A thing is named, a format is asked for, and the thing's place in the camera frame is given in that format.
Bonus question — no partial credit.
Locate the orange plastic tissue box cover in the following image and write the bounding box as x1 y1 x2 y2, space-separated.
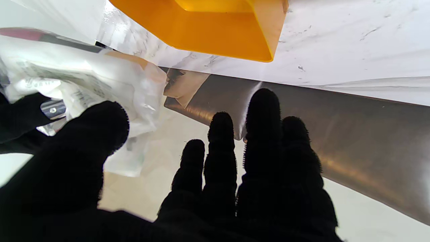
108 0 289 63

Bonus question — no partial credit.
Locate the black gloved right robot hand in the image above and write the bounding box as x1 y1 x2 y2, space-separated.
0 92 66 155

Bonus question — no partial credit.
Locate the brown satin throw pillow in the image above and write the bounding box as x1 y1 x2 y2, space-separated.
164 69 211 109

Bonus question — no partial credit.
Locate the white soft tissue pack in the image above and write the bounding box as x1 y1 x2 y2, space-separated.
0 34 167 177

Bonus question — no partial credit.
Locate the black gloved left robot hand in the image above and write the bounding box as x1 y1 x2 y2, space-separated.
0 88 343 242

